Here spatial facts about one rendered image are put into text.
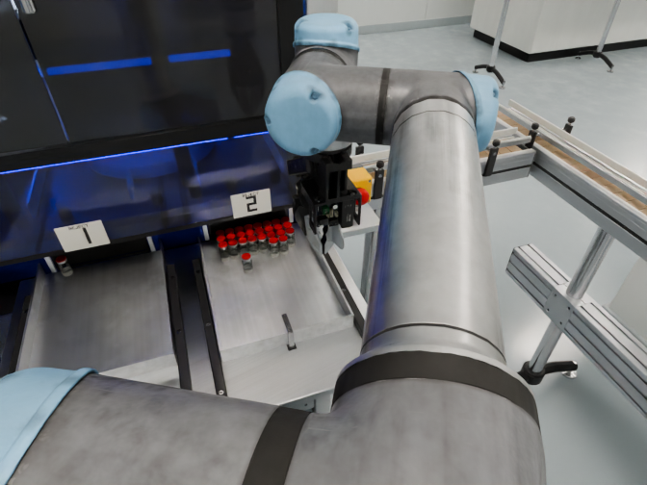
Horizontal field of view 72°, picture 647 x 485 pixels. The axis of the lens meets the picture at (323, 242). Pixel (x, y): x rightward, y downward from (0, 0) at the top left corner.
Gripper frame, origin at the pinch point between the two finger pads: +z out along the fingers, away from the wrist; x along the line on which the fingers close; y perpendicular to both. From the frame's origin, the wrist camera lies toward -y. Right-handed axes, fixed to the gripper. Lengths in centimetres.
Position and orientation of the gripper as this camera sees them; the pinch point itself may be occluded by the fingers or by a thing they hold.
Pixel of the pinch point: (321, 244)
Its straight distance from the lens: 74.3
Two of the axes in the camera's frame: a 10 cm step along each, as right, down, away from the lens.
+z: 0.0, 7.6, 6.4
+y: 3.3, 6.1, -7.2
